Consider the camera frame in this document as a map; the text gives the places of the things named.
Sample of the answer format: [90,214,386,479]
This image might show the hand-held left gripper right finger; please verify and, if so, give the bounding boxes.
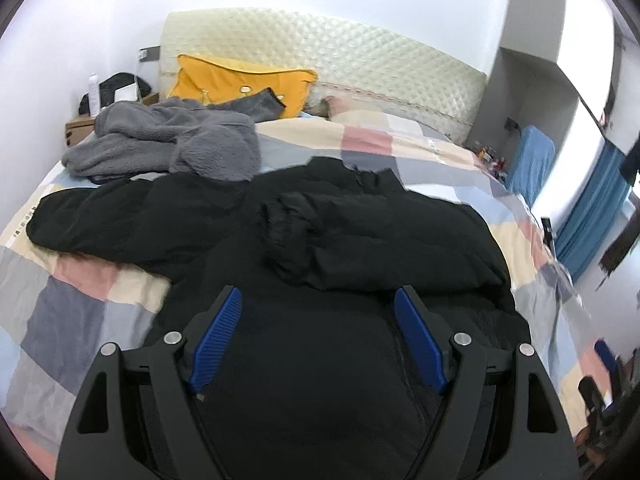
[394,285,583,480]

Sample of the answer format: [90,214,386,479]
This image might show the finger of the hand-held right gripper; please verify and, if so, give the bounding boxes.
[594,340,617,383]

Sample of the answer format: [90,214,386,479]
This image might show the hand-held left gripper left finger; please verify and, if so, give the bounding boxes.
[55,285,243,480]

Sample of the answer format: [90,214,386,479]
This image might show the black puffer jacket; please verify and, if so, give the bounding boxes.
[26,156,532,480]

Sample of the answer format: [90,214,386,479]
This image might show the brown checkered hanging scarf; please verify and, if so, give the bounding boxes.
[599,210,640,277]

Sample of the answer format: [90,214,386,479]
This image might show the black tripod device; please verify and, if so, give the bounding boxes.
[541,216,557,257]

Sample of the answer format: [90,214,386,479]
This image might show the checkered pastel duvet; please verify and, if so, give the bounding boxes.
[0,110,616,480]

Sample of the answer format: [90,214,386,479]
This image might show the blue curtain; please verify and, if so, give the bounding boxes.
[555,141,632,283]

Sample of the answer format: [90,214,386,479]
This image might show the group of small bottles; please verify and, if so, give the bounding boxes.
[472,144,508,177]

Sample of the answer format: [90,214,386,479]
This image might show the black hanging garment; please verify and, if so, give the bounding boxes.
[597,85,640,183]

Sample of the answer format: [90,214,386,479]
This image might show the blue towel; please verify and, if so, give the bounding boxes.
[505,125,557,206]

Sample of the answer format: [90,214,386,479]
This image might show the grey fleece garment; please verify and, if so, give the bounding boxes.
[61,88,287,183]

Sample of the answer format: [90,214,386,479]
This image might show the pink pillow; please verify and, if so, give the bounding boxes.
[325,96,362,121]

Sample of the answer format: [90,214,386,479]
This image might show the wooden nightstand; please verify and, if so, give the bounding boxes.
[65,92,161,148]

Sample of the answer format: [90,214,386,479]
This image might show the yellow pillow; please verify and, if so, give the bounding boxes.
[166,54,319,120]

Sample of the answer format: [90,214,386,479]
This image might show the white box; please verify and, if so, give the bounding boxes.
[114,84,141,107]

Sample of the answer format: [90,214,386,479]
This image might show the black bag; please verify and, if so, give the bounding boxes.
[78,73,152,115]

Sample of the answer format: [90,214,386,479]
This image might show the cream quilted headboard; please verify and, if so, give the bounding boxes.
[159,7,488,147]

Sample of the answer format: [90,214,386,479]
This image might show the white overhead cabinet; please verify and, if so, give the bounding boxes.
[497,0,640,151]

